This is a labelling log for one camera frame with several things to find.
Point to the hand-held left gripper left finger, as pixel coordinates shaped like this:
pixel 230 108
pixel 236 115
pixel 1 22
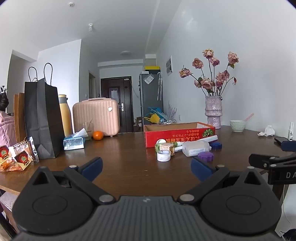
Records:
pixel 93 167

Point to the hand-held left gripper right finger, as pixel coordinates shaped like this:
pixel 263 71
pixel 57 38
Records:
pixel 200 169

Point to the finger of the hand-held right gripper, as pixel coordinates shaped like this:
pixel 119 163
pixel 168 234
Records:
pixel 289 146
pixel 261 161

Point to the purple gear-shaped lid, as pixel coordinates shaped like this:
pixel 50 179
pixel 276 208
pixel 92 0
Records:
pixel 205 156

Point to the clear plastic storage box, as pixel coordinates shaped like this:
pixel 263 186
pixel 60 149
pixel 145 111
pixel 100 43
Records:
pixel 196 148

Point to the blue gear-shaped lid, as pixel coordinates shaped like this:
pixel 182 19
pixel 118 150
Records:
pixel 216 145

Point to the white red lint brush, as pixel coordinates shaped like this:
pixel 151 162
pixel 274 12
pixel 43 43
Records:
pixel 211 138

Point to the red cardboard box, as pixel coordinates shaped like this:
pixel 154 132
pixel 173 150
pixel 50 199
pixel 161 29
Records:
pixel 178 136

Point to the white round cap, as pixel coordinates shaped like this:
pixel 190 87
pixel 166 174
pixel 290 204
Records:
pixel 161 141

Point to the black phone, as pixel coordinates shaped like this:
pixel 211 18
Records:
pixel 278 139

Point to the small white spray bottle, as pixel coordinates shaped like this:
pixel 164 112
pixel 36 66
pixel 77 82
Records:
pixel 291 133

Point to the crumpled white tissue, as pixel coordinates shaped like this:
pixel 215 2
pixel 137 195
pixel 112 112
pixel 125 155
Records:
pixel 268 131

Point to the blue tissue pack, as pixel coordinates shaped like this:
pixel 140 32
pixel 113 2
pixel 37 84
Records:
pixel 73 142

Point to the orange fruit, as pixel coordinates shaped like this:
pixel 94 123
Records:
pixel 98 135

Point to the clear drinking glass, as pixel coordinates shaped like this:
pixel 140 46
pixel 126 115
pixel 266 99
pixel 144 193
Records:
pixel 86 128

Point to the white bowl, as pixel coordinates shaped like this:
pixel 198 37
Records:
pixel 237 126

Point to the pink spoon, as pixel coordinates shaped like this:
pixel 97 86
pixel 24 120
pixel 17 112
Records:
pixel 249 116

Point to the pink suitcase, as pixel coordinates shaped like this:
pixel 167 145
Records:
pixel 97 117

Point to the yellow water bottle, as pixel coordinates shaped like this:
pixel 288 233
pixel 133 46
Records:
pixel 65 115

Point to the pale purple vase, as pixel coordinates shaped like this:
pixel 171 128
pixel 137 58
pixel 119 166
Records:
pixel 214 111

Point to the silver foil packet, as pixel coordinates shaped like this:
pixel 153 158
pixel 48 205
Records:
pixel 33 150

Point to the purple dried plant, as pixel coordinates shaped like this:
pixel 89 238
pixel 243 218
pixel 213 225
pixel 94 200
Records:
pixel 173 112

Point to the dark brown door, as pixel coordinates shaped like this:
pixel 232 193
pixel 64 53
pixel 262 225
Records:
pixel 116 104

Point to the black paper bag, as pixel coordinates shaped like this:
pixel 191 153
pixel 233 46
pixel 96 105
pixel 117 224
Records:
pixel 44 120

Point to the blue yellow clutter pile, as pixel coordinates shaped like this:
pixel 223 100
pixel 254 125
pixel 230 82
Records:
pixel 153 117

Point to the grey refrigerator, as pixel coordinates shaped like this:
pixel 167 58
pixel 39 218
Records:
pixel 150 97

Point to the dried pink roses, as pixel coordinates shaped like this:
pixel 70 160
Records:
pixel 208 81

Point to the brown paper bag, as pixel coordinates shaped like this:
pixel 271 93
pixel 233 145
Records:
pixel 19 115

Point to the wooden chair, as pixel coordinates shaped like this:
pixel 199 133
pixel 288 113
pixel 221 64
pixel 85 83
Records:
pixel 8 200

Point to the hanging clear umbrella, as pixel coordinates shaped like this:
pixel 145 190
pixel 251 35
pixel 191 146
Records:
pixel 159 85

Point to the yellow box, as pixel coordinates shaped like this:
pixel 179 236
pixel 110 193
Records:
pixel 152 68

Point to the round ceiling light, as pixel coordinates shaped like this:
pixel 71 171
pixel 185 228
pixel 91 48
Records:
pixel 125 53

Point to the ceiling lamp holder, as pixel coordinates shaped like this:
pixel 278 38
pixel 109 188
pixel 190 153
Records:
pixel 91 27

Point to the white wall panel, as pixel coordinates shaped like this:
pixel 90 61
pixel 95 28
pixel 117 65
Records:
pixel 169 65

